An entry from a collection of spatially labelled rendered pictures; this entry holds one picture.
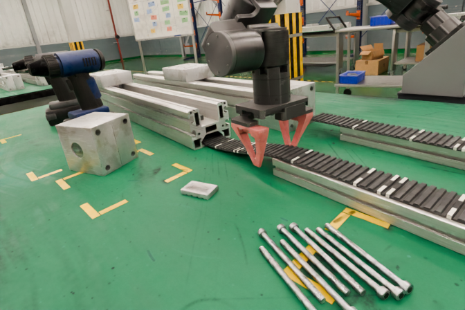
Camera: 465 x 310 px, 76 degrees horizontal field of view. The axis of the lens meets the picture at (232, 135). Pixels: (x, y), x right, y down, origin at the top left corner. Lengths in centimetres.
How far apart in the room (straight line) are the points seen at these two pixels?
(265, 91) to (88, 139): 33
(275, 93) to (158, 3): 620
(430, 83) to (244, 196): 68
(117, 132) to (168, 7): 589
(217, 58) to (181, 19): 588
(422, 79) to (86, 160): 87
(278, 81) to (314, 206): 18
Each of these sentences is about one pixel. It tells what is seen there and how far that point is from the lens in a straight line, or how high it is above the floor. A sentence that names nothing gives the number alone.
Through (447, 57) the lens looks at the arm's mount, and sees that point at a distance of 96.
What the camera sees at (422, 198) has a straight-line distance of 39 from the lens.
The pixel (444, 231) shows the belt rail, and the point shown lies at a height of 80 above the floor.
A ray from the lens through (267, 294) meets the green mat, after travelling 31.
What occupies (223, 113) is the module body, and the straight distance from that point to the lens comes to 65.
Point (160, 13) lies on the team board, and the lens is 656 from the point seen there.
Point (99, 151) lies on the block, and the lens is 58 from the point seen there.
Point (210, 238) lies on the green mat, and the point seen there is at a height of 78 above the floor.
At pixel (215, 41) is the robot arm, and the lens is 39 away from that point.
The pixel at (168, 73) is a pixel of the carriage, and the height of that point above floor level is 89.
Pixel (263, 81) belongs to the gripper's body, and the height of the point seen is 93.
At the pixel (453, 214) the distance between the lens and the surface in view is 38.
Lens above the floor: 101
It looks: 20 degrees down
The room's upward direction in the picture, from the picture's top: 6 degrees counter-clockwise
